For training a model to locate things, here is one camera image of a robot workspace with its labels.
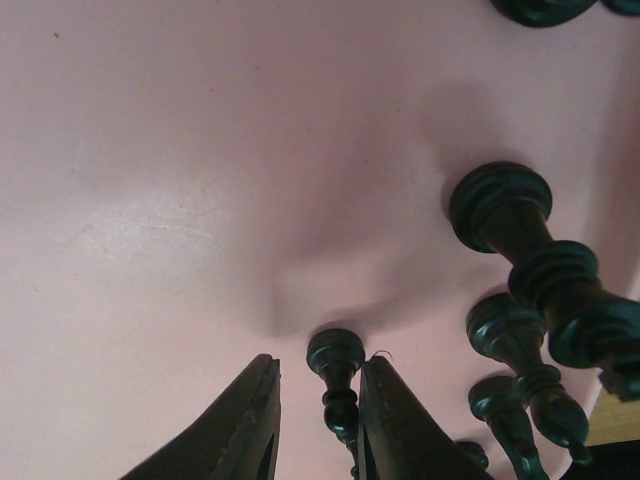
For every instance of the black bishop chess piece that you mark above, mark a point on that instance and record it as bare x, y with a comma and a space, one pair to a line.
501, 329

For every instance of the black queen chess piece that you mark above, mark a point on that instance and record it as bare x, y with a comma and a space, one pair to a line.
502, 208

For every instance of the pink plastic tray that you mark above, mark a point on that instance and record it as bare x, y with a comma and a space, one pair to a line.
188, 184

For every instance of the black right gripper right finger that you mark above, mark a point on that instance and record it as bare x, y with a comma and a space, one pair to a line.
398, 438

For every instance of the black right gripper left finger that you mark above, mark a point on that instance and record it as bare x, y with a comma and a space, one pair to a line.
236, 437

